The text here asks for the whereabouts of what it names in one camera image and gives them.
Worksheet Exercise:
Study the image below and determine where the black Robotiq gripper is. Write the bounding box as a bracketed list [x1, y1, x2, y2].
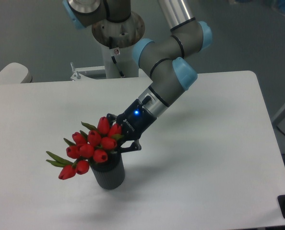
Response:
[106, 99, 157, 153]

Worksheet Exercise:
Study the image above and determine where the red tulip bouquet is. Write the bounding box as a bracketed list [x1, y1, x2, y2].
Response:
[46, 116, 123, 180]

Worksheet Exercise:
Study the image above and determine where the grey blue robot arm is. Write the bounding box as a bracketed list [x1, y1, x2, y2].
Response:
[63, 0, 213, 153]

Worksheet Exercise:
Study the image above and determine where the dark grey ribbed vase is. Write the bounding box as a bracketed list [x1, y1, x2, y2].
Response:
[90, 153, 125, 190]

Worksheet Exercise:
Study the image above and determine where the white chair armrest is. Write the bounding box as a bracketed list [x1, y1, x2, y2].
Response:
[0, 62, 33, 85]

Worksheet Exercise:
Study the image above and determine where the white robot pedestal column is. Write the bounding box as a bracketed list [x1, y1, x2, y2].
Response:
[101, 45, 139, 79]

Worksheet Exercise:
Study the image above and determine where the white metal base frame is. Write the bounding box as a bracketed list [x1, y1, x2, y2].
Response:
[70, 62, 150, 81]

